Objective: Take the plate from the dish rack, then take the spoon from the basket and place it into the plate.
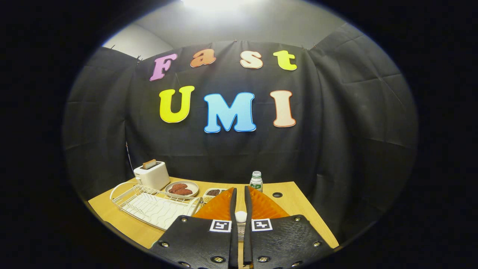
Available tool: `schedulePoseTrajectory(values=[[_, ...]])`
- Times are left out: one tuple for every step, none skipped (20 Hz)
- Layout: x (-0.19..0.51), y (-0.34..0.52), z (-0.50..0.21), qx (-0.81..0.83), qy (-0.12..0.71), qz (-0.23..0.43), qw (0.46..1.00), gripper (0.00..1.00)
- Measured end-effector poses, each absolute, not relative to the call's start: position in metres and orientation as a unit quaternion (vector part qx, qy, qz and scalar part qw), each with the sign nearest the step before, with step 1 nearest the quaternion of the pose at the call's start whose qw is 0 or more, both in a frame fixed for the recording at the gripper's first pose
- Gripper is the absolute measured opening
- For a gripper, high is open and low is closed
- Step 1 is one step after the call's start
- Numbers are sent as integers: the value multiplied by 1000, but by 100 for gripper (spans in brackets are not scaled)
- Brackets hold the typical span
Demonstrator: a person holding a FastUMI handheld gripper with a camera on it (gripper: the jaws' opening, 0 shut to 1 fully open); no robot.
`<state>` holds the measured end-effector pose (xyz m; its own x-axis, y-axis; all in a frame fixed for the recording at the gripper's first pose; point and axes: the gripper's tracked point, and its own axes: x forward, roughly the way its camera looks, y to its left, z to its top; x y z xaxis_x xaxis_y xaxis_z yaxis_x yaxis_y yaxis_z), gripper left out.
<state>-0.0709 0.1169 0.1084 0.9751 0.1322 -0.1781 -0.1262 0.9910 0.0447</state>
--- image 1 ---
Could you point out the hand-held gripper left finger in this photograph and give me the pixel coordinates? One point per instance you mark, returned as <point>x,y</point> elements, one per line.
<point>194,239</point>

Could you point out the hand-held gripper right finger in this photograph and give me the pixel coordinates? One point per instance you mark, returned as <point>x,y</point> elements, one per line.
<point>248,246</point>

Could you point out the small beige plate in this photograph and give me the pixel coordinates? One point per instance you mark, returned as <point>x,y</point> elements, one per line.
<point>194,185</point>

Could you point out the white divided tray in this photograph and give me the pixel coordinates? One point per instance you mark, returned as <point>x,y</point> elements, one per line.
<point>213,197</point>

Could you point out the red-brown sausage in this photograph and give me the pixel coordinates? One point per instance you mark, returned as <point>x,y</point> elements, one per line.
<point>177,187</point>
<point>183,192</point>

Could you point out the dark red beans pile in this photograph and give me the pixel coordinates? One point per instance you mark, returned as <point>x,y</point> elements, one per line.
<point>213,192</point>

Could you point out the white green-label drink bottle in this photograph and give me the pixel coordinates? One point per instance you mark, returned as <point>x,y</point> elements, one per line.
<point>256,183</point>

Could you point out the white toaster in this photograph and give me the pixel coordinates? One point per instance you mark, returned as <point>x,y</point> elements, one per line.
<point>153,177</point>

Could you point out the brown toast slice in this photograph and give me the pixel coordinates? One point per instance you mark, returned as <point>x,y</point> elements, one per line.
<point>149,163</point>

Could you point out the black backdrop cloth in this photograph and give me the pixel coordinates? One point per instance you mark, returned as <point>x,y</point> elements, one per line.
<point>336,149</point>

